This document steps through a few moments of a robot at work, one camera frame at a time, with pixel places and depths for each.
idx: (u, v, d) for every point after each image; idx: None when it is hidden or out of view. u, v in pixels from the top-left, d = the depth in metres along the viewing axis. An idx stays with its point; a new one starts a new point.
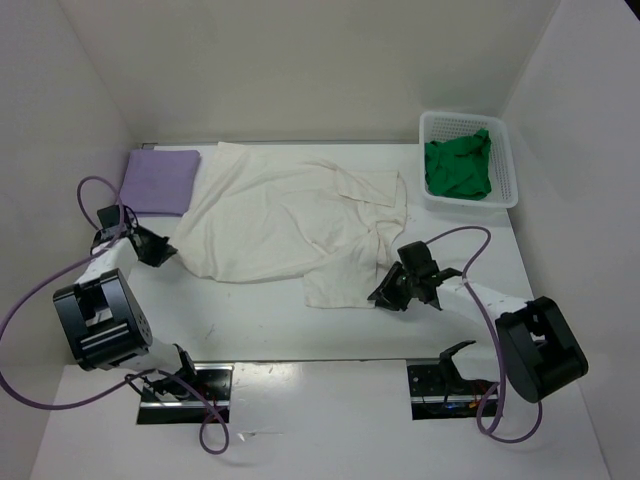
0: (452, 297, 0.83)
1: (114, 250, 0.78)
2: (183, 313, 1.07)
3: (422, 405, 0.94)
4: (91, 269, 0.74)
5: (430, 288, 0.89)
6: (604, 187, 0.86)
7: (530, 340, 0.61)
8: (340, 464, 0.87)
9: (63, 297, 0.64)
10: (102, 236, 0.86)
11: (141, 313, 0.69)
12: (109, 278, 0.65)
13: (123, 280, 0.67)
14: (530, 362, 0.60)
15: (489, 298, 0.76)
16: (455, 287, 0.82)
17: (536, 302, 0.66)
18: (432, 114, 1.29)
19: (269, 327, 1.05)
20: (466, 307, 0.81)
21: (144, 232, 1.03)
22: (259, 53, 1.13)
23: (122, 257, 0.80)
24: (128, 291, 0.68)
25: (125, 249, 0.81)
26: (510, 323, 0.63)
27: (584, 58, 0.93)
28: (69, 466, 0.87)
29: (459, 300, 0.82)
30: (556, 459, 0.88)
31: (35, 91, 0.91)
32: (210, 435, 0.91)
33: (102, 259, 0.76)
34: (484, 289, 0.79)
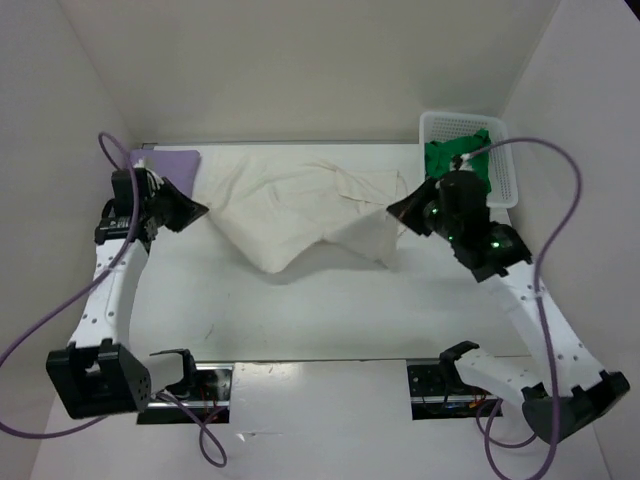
0: (505, 296, 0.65)
1: (120, 275, 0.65)
2: (184, 313, 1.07)
3: (422, 405, 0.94)
4: (93, 307, 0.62)
5: (480, 253, 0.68)
6: (604, 187, 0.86)
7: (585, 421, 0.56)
8: (340, 464, 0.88)
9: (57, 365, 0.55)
10: (110, 225, 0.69)
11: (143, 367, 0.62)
12: (109, 357, 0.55)
13: (125, 354, 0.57)
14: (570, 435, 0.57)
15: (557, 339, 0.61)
16: (520, 296, 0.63)
17: (613, 378, 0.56)
18: (432, 114, 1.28)
19: (269, 327, 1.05)
20: (516, 317, 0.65)
21: (165, 195, 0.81)
22: (259, 51, 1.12)
23: (129, 280, 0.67)
24: (132, 359, 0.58)
25: (130, 267, 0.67)
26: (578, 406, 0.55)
27: (584, 57, 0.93)
28: (69, 467, 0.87)
29: (514, 309, 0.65)
30: (556, 459, 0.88)
31: (34, 89, 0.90)
32: (210, 445, 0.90)
33: (103, 291, 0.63)
34: (552, 313, 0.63)
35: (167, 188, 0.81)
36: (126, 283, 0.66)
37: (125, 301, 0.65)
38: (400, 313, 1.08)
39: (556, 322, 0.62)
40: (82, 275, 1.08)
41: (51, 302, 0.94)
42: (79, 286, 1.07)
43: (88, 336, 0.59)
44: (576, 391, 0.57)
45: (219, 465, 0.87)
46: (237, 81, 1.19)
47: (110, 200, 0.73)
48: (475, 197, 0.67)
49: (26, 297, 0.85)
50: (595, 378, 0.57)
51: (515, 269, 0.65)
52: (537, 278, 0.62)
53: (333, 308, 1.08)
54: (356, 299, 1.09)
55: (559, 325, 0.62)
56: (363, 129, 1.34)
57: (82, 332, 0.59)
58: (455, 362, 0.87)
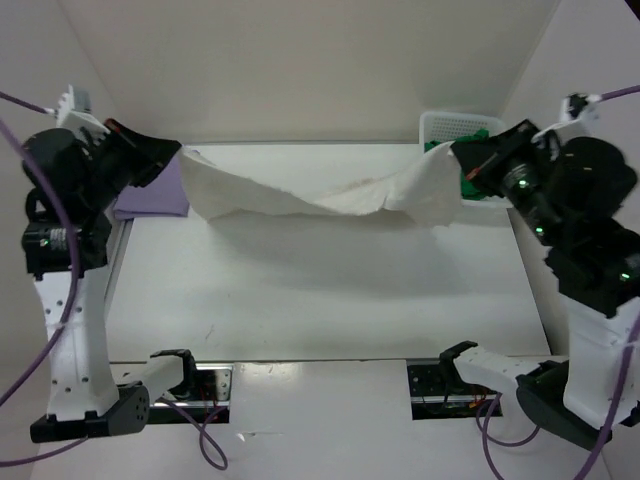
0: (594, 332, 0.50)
1: (80, 333, 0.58)
2: (184, 313, 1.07)
3: (423, 405, 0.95)
4: (63, 364, 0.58)
5: (598, 277, 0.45)
6: None
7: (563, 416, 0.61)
8: (340, 464, 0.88)
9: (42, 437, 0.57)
10: (39, 244, 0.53)
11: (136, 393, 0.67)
12: (99, 426, 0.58)
13: (115, 415, 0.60)
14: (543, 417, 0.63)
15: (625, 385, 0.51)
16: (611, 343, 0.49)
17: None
18: (432, 113, 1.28)
19: (269, 327, 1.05)
20: (588, 350, 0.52)
21: (111, 147, 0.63)
22: (258, 51, 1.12)
23: (94, 329, 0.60)
24: (120, 412, 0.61)
25: (90, 315, 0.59)
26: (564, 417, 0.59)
27: (582, 57, 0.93)
28: (68, 465, 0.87)
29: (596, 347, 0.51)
30: (555, 459, 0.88)
31: (32, 88, 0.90)
32: (211, 449, 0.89)
33: (67, 351, 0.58)
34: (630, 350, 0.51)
35: (116, 139, 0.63)
36: (90, 334, 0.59)
37: (97, 350, 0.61)
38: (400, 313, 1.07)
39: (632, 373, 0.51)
40: None
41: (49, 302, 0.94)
42: None
43: (65, 407, 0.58)
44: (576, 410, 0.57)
45: (221, 468, 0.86)
46: (237, 81, 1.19)
47: (31, 191, 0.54)
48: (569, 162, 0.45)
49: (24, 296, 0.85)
50: (628, 413, 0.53)
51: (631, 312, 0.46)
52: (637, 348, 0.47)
53: (333, 308, 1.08)
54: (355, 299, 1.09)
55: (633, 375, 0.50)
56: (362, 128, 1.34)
57: (56, 403, 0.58)
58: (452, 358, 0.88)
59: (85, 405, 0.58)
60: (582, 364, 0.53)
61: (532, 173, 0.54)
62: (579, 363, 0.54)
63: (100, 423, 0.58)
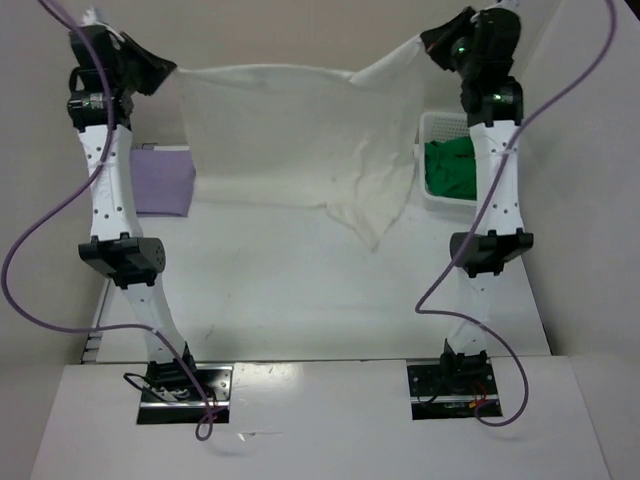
0: (482, 144, 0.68)
1: (115, 173, 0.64)
2: (188, 311, 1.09)
3: (422, 405, 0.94)
4: (101, 195, 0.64)
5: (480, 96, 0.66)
6: (601, 184, 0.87)
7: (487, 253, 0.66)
8: (340, 464, 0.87)
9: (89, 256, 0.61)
10: (82, 105, 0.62)
11: (156, 241, 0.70)
12: (132, 250, 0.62)
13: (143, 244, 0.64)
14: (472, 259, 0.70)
15: (505, 193, 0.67)
16: (491, 148, 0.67)
17: (523, 236, 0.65)
18: (431, 114, 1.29)
19: (269, 326, 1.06)
20: (482, 165, 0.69)
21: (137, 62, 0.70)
22: (258, 50, 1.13)
23: (124, 170, 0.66)
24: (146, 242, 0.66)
25: (122, 153, 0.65)
26: (485, 243, 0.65)
27: (580, 56, 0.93)
28: (69, 464, 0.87)
29: (483, 158, 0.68)
30: (556, 459, 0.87)
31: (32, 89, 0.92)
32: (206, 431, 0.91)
33: (105, 186, 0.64)
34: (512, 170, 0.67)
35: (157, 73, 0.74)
36: (123, 175, 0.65)
37: (128, 192, 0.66)
38: (401, 314, 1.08)
39: (506, 181, 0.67)
40: (82, 274, 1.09)
41: (47, 297, 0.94)
42: (79, 283, 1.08)
43: (106, 231, 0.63)
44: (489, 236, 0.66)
45: (201, 438, 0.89)
46: None
47: (73, 69, 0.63)
48: (497, 45, 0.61)
49: (25, 291, 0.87)
50: (510, 229, 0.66)
51: (501, 124, 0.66)
52: (516, 136, 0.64)
53: (331, 308, 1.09)
54: (354, 299, 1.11)
55: (508, 182, 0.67)
56: None
57: (99, 227, 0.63)
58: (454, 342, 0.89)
59: (121, 229, 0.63)
60: (483, 178, 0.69)
61: (469, 36, 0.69)
62: (480, 180, 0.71)
63: (132, 244, 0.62)
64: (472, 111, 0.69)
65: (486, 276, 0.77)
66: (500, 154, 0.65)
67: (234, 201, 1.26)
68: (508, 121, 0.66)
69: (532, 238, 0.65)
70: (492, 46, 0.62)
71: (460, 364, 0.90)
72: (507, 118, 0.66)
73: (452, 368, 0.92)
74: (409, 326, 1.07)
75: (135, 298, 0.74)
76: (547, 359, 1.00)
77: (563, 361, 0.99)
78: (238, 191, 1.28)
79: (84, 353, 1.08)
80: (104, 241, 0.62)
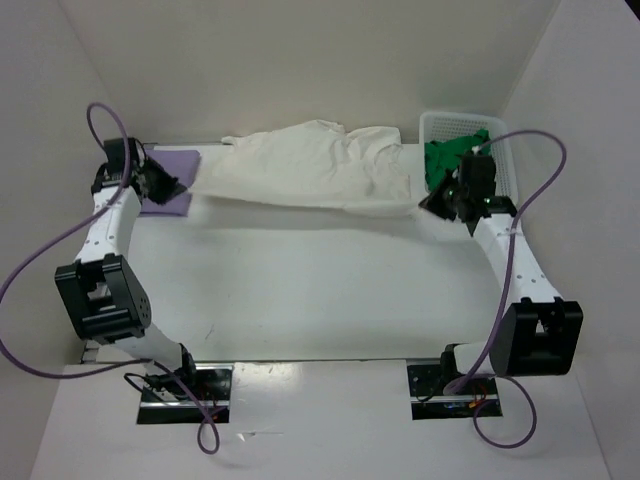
0: (486, 235, 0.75)
1: (117, 213, 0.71)
2: (188, 310, 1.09)
3: (422, 405, 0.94)
4: (95, 230, 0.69)
5: (474, 207, 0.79)
6: (600, 184, 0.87)
7: (533, 328, 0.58)
8: (340, 463, 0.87)
9: (65, 277, 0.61)
10: (105, 180, 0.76)
11: (143, 293, 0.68)
12: (112, 267, 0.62)
13: (127, 267, 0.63)
14: (520, 348, 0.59)
15: (524, 268, 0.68)
16: (496, 233, 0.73)
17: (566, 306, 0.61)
18: (431, 113, 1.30)
19: (269, 326, 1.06)
20: (494, 253, 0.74)
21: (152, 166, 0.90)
22: (258, 50, 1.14)
23: (126, 218, 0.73)
24: (132, 275, 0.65)
25: (127, 207, 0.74)
26: (527, 310, 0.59)
27: (579, 56, 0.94)
28: (69, 464, 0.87)
29: (493, 246, 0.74)
30: (556, 459, 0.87)
31: (33, 89, 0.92)
32: (207, 436, 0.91)
33: (103, 223, 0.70)
34: (524, 251, 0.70)
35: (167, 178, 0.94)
36: (123, 219, 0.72)
37: (123, 234, 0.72)
38: (401, 314, 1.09)
39: (524, 259, 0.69)
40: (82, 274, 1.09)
41: (47, 296, 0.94)
42: None
43: (92, 254, 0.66)
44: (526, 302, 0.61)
45: (211, 452, 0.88)
46: (238, 80, 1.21)
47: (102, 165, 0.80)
48: (476, 167, 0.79)
49: (26, 291, 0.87)
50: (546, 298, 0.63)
51: (498, 216, 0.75)
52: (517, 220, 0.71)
53: (330, 308, 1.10)
54: (354, 299, 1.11)
55: (526, 258, 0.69)
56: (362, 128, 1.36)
57: (86, 252, 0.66)
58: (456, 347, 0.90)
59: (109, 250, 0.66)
60: (500, 264, 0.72)
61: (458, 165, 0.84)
62: (497, 268, 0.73)
63: (114, 264, 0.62)
64: (470, 220, 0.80)
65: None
66: (508, 236, 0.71)
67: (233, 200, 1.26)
68: (506, 215, 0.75)
69: (579, 308, 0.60)
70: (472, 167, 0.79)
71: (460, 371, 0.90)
72: (501, 213, 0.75)
73: (452, 369, 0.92)
74: (408, 325, 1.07)
75: (127, 346, 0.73)
76: None
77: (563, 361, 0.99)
78: (238, 191, 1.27)
79: (85, 352, 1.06)
80: (87, 263, 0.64)
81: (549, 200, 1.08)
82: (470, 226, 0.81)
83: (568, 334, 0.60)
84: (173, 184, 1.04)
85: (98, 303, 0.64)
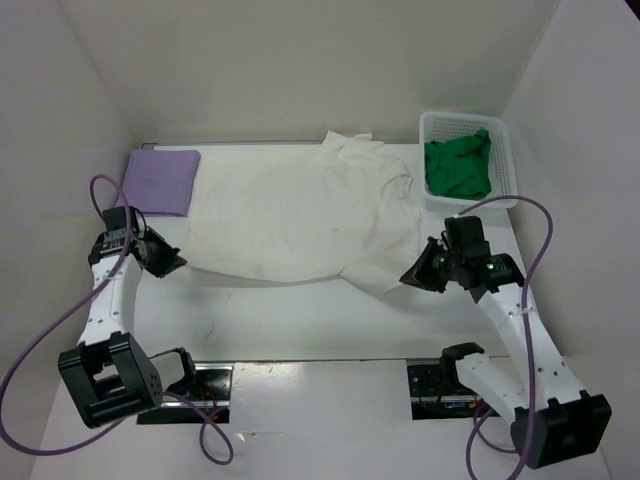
0: (496, 313, 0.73)
1: (119, 286, 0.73)
2: (188, 310, 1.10)
3: (421, 404, 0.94)
4: (96, 308, 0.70)
5: (477, 271, 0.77)
6: (600, 186, 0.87)
7: (563, 434, 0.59)
8: (340, 463, 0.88)
9: (70, 365, 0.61)
10: (103, 246, 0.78)
11: (152, 369, 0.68)
12: (121, 347, 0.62)
13: (134, 344, 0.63)
14: (552, 449, 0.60)
15: (543, 355, 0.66)
16: (508, 311, 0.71)
17: (593, 402, 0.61)
18: (432, 113, 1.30)
19: (269, 326, 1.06)
20: (505, 333, 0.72)
21: (151, 238, 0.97)
22: (258, 50, 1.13)
23: (127, 289, 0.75)
24: (139, 352, 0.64)
25: (128, 277, 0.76)
26: (556, 417, 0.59)
27: (579, 58, 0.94)
28: (70, 465, 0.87)
29: (503, 324, 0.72)
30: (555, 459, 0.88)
31: (34, 89, 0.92)
32: (213, 448, 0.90)
33: (105, 299, 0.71)
34: (538, 332, 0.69)
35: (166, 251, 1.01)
36: (125, 294, 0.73)
37: (127, 308, 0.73)
38: (401, 314, 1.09)
39: (542, 344, 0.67)
40: (83, 274, 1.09)
41: (48, 297, 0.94)
42: (79, 282, 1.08)
43: (95, 334, 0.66)
44: (553, 404, 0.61)
45: (223, 463, 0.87)
46: (237, 80, 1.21)
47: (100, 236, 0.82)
48: (468, 237, 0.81)
49: (27, 292, 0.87)
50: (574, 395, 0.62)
51: (506, 288, 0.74)
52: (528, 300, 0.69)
53: (330, 308, 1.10)
54: (354, 299, 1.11)
55: (542, 342, 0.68)
56: (362, 127, 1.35)
57: (90, 332, 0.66)
58: (457, 359, 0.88)
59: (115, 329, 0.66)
60: (514, 347, 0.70)
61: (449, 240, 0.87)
62: (510, 348, 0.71)
63: (122, 344, 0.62)
64: (475, 287, 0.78)
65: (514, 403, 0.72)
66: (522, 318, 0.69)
67: (233, 200, 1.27)
68: (515, 285, 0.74)
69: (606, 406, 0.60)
70: (466, 237, 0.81)
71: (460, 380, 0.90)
72: (510, 282, 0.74)
73: (452, 371, 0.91)
74: (409, 326, 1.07)
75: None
76: None
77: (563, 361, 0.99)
78: (237, 191, 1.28)
79: None
80: (91, 344, 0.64)
81: (549, 200, 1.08)
82: (475, 292, 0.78)
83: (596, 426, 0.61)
84: (174, 257, 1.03)
85: (106, 384, 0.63)
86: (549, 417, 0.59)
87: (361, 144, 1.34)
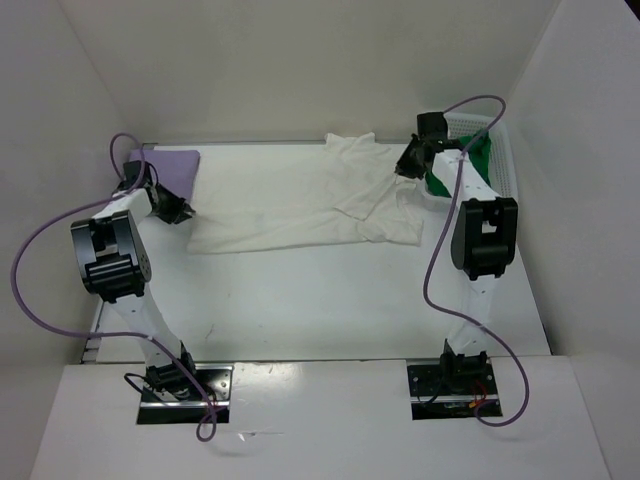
0: (442, 169, 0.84)
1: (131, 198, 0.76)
2: (188, 310, 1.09)
3: (422, 405, 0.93)
4: (107, 208, 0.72)
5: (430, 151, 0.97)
6: (600, 185, 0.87)
7: (480, 221, 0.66)
8: (339, 464, 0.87)
9: (79, 228, 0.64)
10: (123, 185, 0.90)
11: (145, 257, 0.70)
12: (120, 218, 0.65)
13: (132, 222, 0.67)
14: (471, 239, 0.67)
15: (469, 180, 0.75)
16: (448, 162, 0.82)
17: (504, 201, 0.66)
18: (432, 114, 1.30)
19: (269, 326, 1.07)
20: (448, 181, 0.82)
21: (161, 190, 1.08)
22: (258, 49, 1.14)
23: (137, 207, 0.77)
24: (136, 233, 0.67)
25: (141, 200, 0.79)
26: (473, 206, 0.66)
27: (579, 57, 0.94)
28: (69, 467, 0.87)
29: (446, 173, 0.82)
30: (555, 458, 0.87)
31: (34, 90, 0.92)
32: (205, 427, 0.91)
33: (116, 202, 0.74)
34: (470, 171, 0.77)
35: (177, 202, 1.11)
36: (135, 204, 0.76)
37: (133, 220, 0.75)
38: (402, 314, 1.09)
39: (471, 176, 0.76)
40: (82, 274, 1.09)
41: (47, 296, 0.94)
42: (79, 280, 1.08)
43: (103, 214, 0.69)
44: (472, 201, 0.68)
45: (206, 439, 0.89)
46: (238, 80, 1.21)
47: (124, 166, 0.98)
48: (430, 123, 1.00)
49: (26, 291, 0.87)
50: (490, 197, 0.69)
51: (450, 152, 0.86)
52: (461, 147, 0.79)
53: (329, 308, 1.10)
54: (354, 300, 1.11)
55: (472, 175, 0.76)
56: (362, 127, 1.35)
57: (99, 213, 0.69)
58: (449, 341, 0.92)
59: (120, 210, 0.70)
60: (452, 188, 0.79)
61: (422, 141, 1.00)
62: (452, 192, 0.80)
63: (121, 214, 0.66)
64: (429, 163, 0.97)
65: (486, 279, 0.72)
66: (456, 162, 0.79)
67: (233, 200, 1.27)
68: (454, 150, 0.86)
69: (513, 200, 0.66)
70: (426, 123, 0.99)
71: (461, 364, 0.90)
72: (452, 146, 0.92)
73: (452, 371, 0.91)
74: (409, 325, 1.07)
75: (126, 309, 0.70)
76: (548, 358, 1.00)
77: (563, 360, 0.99)
78: (237, 191, 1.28)
79: (85, 353, 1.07)
80: (100, 218, 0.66)
81: (550, 199, 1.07)
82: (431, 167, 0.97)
83: (509, 225, 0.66)
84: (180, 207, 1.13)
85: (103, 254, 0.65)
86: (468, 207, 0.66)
87: (361, 144, 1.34)
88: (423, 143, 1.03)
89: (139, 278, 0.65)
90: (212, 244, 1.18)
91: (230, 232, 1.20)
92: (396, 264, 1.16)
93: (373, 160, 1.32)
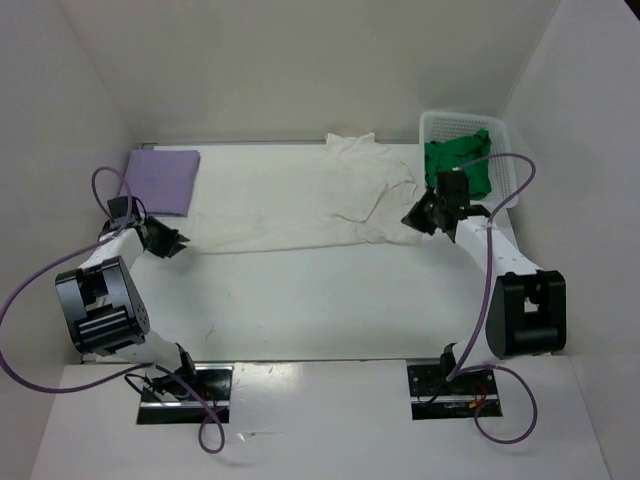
0: (467, 239, 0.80)
1: (119, 241, 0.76)
2: (188, 311, 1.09)
3: (422, 405, 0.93)
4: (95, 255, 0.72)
5: (451, 218, 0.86)
6: (600, 185, 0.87)
7: (521, 300, 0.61)
8: (338, 464, 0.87)
9: (65, 282, 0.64)
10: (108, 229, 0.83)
11: (142, 303, 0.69)
12: (111, 266, 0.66)
13: (124, 268, 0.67)
14: (512, 321, 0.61)
15: (502, 252, 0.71)
16: (475, 230, 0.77)
17: (548, 275, 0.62)
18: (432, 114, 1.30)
19: (269, 326, 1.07)
20: (476, 251, 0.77)
21: (152, 223, 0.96)
22: (258, 48, 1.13)
23: (126, 249, 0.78)
24: (129, 280, 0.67)
25: (129, 240, 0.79)
26: (513, 282, 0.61)
27: (579, 57, 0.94)
28: (69, 467, 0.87)
29: (473, 243, 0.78)
30: (554, 458, 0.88)
31: (33, 90, 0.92)
32: (209, 435, 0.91)
33: (105, 248, 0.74)
34: (503, 242, 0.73)
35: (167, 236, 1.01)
36: (123, 247, 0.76)
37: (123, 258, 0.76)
38: (402, 314, 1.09)
39: (503, 247, 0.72)
40: None
41: (46, 296, 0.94)
42: None
43: (91, 262, 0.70)
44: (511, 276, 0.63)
45: (215, 451, 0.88)
46: (238, 80, 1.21)
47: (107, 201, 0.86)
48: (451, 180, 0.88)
49: (26, 291, 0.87)
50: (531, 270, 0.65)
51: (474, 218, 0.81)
52: (491, 218, 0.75)
53: (329, 308, 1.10)
54: (354, 300, 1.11)
55: (504, 246, 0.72)
56: (362, 127, 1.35)
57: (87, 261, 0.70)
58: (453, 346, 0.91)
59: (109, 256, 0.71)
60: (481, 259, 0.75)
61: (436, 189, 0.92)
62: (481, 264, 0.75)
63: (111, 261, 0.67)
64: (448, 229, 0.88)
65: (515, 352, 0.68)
66: (484, 230, 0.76)
67: (233, 201, 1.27)
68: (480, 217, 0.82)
69: (558, 274, 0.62)
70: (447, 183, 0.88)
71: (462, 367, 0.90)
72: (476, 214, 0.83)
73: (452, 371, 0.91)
74: (409, 325, 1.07)
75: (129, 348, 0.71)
76: (547, 358, 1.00)
77: (563, 360, 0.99)
78: (236, 192, 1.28)
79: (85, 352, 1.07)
80: (87, 267, 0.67)
81: (550, 199, 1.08)
82: (450, 232, 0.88)
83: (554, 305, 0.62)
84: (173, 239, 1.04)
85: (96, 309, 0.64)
86: (507, 284, 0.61)
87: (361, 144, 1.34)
88: (440, 201, 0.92)
89: (136, 328, 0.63)
90: (211, 244, 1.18)
91: (229, 232, 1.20)
92: (396, 264, 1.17)
93: (373, 160, 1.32)
